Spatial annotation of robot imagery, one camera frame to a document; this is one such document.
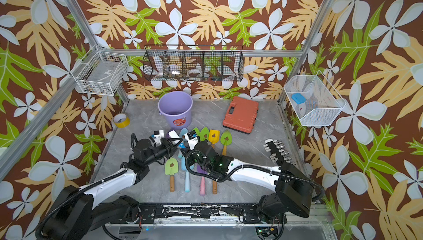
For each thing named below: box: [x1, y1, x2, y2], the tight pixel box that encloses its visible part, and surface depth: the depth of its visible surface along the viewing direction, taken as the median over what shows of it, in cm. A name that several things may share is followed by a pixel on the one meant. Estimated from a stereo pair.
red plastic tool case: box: [222, 96, 259, 134], surface depth 107 cm
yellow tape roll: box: [113, 113, 131, 129], surface depth 110 cm
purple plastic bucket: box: [157, 90, 194, 131], surface depth 101 cm
